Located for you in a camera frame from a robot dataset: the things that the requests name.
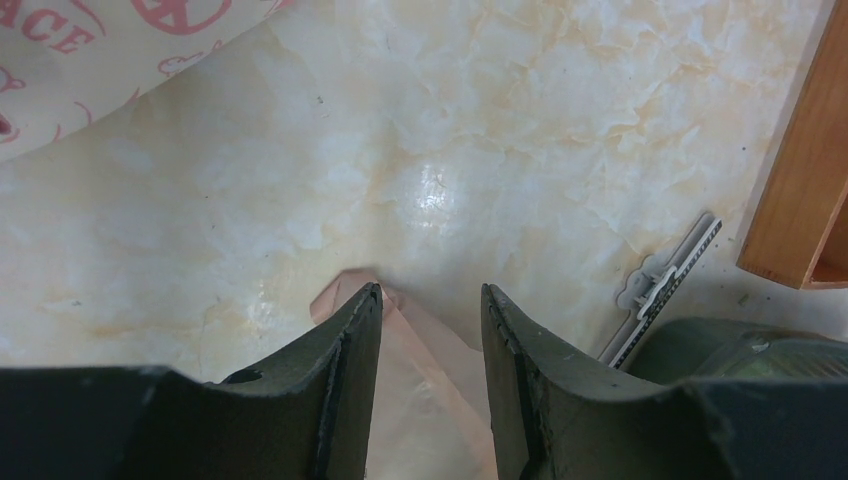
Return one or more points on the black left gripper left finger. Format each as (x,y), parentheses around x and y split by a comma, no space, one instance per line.
(303,412)

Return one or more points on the dark grey litter box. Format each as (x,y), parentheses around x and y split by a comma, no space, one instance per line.
(723,348)

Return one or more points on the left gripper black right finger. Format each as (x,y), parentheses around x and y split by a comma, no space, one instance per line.
(558,413)

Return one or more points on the orange divided organizer tray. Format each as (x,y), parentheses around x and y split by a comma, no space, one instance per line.
(798,235)

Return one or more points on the piano pattern bag clip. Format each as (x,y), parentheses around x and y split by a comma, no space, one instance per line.
(648,289)

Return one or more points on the pink cat litter bag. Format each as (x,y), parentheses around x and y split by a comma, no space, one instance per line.
(431,417)

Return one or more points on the floral pink cloth bag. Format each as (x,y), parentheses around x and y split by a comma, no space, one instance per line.
(66,64)

